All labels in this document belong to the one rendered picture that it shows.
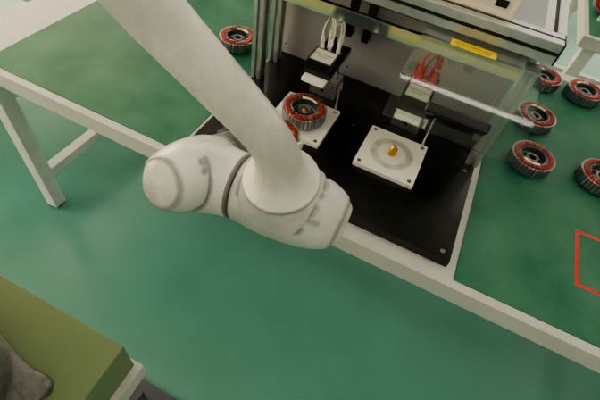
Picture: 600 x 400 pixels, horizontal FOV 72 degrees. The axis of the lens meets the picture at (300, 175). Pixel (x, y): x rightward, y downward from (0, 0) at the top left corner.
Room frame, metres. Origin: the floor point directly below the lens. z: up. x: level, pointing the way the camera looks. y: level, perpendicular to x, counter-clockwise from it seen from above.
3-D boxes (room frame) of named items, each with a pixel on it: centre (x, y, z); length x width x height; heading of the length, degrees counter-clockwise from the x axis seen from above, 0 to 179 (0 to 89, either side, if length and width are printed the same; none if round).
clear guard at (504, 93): (0.72, -0.29, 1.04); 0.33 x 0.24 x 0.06; 163
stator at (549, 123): (1.01, -0.64, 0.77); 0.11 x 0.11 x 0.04
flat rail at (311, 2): (0.87, -0.13, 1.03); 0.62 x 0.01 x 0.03; 73
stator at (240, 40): (1.12, 0.27, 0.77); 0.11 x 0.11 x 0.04
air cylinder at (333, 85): (0.95, -0.02, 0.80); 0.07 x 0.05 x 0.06; 73
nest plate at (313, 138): (0.81, 0.02, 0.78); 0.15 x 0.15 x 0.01; 73
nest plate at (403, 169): (0.74, -0.21, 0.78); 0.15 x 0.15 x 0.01; 73
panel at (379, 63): (1.02, -0.17, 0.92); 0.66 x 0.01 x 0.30; 73
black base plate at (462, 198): (0.79, -0.10, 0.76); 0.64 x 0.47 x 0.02; 73
